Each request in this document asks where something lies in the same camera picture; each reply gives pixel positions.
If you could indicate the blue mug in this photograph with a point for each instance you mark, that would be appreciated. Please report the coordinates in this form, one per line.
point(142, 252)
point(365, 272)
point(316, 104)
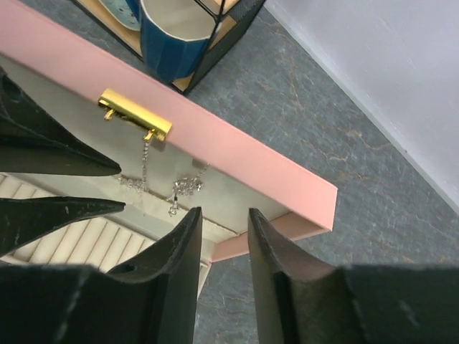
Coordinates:
point(173, 36)

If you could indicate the pink jewelry box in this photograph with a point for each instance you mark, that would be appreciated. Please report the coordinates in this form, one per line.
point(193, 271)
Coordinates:
point(174, 155)

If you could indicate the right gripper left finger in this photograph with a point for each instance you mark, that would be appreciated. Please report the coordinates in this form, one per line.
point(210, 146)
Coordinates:
point(166, 279)

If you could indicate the floral light blue plate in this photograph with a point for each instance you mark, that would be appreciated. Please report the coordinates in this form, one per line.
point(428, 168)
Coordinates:
point(121, 11)

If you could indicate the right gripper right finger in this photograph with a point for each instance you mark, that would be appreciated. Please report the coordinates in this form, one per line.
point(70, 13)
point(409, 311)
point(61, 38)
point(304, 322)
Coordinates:
point(277, 262)

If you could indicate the black wire shelf rack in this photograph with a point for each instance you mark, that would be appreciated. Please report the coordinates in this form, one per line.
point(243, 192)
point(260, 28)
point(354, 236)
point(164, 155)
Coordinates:
point(232, 20)

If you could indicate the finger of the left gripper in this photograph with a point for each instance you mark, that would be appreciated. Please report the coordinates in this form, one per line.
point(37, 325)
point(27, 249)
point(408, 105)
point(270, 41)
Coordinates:
point(32, 141)
point(26, 220)

